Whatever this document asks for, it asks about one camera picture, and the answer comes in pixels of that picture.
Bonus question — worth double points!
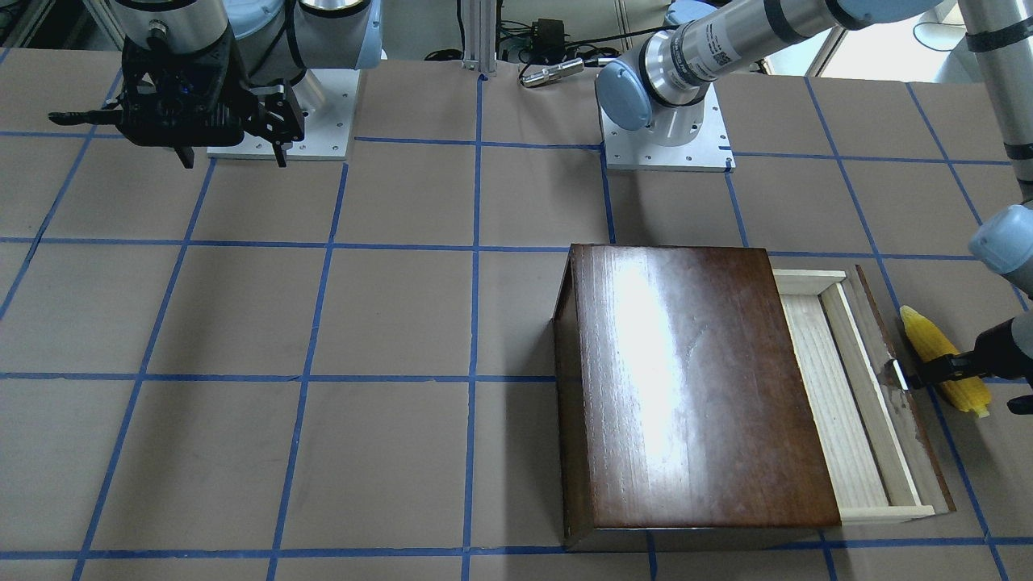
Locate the black power brick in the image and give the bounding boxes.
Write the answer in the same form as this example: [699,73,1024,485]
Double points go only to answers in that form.
[530,18,566,52]

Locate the aluminium frame post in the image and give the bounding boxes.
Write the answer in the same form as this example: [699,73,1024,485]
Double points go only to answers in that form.
[457,0,500,78]

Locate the dark wooden drawer cabinet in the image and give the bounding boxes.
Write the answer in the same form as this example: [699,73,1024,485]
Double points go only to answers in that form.
[552,245,842,552]

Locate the silver cylindrical tool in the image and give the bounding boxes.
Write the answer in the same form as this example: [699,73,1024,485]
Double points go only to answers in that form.
[519,58,584,89]

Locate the yellow corn cob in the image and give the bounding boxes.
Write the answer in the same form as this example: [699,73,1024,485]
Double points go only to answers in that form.
[899,305,992,418]

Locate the light wooden drawer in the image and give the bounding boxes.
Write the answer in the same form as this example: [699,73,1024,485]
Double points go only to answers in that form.
[772,267,956,525]

